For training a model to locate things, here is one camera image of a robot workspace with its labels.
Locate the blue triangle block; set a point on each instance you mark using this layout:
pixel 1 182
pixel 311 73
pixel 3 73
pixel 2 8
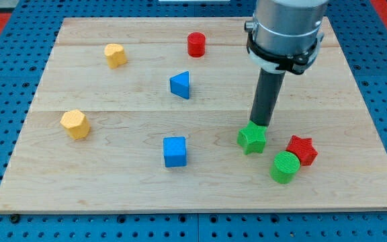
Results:
pixel 179 85

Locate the yellow hexagon block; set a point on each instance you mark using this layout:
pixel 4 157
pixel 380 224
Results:
pixel 75 124

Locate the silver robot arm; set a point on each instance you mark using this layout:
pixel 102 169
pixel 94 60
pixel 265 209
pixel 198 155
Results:
pixel 284 34

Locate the blue cube block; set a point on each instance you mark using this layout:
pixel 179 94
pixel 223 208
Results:
pixel 175 151

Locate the black pusher rod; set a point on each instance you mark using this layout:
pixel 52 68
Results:
pixel 266 94

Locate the red cylinder block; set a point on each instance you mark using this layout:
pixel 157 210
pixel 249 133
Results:
pixel 196 44

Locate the green cylinder block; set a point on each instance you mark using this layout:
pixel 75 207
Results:
pixel 285 167

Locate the red star block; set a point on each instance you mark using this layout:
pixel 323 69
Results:
pixel 303 149

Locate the wooden board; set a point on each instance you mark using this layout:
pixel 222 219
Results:
pixel 119 167

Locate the green star block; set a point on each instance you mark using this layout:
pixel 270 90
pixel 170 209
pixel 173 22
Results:
pixel 252 138

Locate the yellow heart block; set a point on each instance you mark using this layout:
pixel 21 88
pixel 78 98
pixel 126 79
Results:
pixel 115 55

